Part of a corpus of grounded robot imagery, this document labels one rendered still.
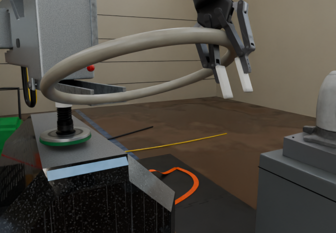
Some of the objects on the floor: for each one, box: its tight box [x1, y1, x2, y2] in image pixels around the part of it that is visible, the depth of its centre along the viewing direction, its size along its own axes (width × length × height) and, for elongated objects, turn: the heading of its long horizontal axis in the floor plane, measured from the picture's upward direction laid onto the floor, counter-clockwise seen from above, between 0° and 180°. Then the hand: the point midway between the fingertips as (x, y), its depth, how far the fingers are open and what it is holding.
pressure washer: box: [0, 87, 23, 158], centre depth 282 cm, size 35×35×87 cm
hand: (234, 79), depth 59 cm, fingers closed on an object, 4 cm apart
